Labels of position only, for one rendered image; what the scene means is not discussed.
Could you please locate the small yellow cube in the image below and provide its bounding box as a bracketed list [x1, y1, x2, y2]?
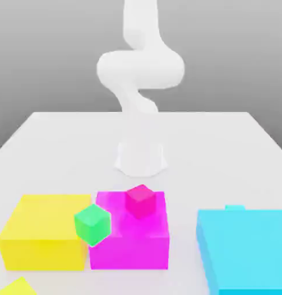
[0, 276, 37, 295]

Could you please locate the large yellow box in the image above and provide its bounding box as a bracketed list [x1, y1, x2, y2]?
[0, 194, 92, 272]

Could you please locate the large magenta box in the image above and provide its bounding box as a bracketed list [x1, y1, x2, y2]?
[88, 190, 170, 270]

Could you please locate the large cyan box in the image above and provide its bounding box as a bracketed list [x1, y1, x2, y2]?
[195, 209, 282, 295]

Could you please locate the small pink cube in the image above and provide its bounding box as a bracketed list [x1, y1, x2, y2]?
[125, 184, 157, 220]

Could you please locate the small green cube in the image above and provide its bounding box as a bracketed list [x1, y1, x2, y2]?
[73, 203, 112, 247]

